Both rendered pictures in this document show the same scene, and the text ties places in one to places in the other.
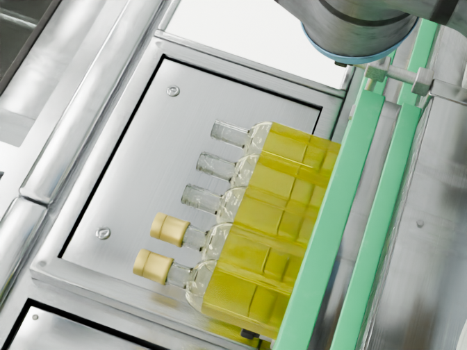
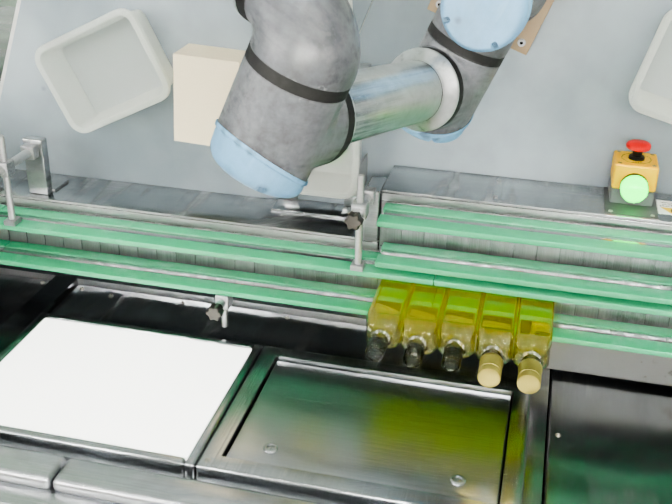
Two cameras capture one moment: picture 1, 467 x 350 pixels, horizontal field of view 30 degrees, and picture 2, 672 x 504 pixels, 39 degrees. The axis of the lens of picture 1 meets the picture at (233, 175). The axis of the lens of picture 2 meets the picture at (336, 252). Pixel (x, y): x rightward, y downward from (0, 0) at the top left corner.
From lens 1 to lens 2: 1.45 m
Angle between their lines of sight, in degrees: 66
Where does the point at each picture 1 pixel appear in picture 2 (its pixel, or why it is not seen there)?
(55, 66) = not seen: outside the picture
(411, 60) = (290, 246)
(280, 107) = (279, 381)
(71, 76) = not seen: outside the picture
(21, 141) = not seen: outside the picture
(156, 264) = (533, 365)
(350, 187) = (471, 226)
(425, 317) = (563, 198)
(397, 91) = (323, 254)
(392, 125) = (405, 213)
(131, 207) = (423, 464)
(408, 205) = (483, 200)
